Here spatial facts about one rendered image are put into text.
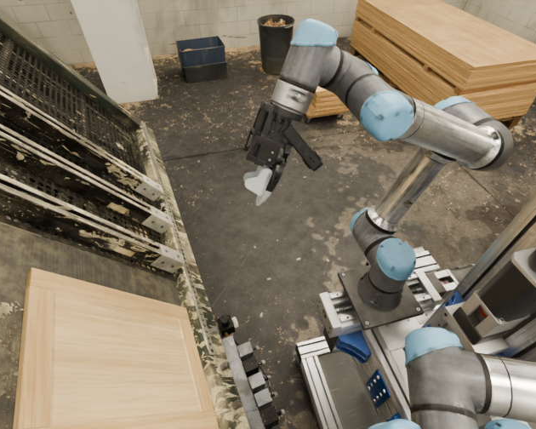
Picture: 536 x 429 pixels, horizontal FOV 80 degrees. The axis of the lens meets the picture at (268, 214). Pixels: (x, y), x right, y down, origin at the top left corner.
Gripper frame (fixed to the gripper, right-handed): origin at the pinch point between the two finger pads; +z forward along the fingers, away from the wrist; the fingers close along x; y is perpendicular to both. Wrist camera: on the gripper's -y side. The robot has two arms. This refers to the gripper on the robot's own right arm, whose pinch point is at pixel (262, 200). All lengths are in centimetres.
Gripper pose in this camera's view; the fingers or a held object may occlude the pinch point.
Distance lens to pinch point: 71.1
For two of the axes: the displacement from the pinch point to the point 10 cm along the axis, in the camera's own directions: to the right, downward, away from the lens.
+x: 1.4, 4.4, -8.8
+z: -3.6, 8.6, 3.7
